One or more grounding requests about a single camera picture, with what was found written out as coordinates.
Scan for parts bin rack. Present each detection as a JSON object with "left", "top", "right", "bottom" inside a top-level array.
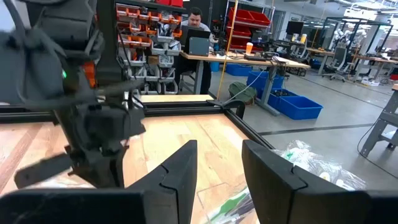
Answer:
[{"left": 114, "top": 0, "right": 187, "bottom": 96}]

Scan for long wooden table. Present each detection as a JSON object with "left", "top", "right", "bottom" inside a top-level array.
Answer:
[{"left": 306, "top": 47, "right": 398, "bottom": 82}]

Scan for purple white toothbrush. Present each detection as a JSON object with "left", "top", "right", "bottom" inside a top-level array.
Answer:
[{"left": 298, "top": 155, "right": 368, "bottom": 191}]

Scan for wooden desk grey legs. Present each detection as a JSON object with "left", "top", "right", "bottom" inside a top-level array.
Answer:
[{"left": 179, "top": 51, "right": 312, "bottom": 118}]

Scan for white floor cable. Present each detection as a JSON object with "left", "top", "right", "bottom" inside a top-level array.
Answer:
[{"left": 229, "top": 68, "right": 266, "bottom": 103}]

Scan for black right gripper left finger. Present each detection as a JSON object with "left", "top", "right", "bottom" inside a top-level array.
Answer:
[{"left": 0, "top": 139, "right": 198, "bottom": 224}]

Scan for black floor cable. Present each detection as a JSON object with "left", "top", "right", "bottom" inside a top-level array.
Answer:
[{"left": 356, "top": 118, "right": 398, "bottom": 172}]

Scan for black enclosure frame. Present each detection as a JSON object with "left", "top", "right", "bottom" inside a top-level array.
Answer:
[{"left": 323, "top": 17, "right": 394, "bottom": 52}]

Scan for grey metal workbench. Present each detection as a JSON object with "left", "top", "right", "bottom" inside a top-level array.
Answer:
[{"left": 360, "top": 83, "right": 398, "bottom": 158}]

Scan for black desk monitor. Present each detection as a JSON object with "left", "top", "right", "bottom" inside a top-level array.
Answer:
[{"left": 285, "top": 21, "right": 305, "bottom": 36}]

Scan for red plastic bin stack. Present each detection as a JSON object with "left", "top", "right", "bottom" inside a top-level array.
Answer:
[{"left": 155, "top": 0, "right": 184, "bottom": 7}]

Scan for person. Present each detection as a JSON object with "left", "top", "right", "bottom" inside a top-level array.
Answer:
[{"left": 178, "top": 6, "right": 215, "bottom": 94}]

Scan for red bin shelf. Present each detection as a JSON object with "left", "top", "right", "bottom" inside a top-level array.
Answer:
[{"left": 226, "top": 6, "right": 276, "bottom": 52}]

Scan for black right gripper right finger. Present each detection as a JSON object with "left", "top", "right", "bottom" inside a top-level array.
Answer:
[{"left": 241, "top": 139, "right": 398, "bottom": 224}]

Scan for blue plastic storage bin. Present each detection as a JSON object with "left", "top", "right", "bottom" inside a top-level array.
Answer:
[
  {"left": 275, "top": 95, "right": 324, "bottom": 121},
  {"left": 247, "top": 70, "right": 285, "bottom": 91},
  {"left": 225, "top": 63, "right": 254, "bottom": 77}
]

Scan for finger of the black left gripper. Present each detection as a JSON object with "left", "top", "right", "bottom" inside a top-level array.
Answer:
[
  {"left": 76, "top": 146, "right": 126, "bottom": 189},
  {"left": 14, "top": 152, "right": 75, "bottom": 190}
]

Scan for green white toothbrush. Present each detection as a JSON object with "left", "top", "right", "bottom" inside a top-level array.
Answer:
[
  {"left": 206, "top": 186, "right": 259, "bottom": 224},
  {"left": 273, "top": 139, "right": 315, "bottom": 175}
]

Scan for grey office chair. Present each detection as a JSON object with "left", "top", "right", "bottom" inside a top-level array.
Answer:
[{"left": 322, "top": 46, "right": 349, "bottom": 83}]

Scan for clear plastic bag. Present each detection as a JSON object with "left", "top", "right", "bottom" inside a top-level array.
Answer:
[{"left": 196, "top": 181, "right": 261, "bottom": 224}]

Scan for green duffel bag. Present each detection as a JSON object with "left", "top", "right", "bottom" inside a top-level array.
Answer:
[{"left": 228, "top": 81, "right": 258, "bottom": 105}]

